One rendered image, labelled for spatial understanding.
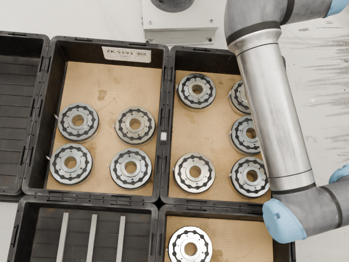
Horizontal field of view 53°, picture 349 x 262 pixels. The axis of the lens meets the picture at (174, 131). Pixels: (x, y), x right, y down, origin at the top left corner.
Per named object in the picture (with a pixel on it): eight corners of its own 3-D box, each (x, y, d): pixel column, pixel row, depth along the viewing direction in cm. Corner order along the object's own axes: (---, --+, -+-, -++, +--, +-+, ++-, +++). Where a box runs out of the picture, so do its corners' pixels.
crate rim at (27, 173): (53, 39, 89) (51, 34, 87) (169, 49, 91) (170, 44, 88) (23, 195, 77) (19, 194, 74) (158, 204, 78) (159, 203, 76)
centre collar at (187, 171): (186, 161, 86) (186, 160, 86) (205, 164, 86) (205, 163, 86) (184, 180, 85) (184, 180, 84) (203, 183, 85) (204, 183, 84)
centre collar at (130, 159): (122, 156, 85) (122, 156, 85) (142, 158, 86) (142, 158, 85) (119, 176, 84) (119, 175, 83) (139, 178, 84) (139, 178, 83)
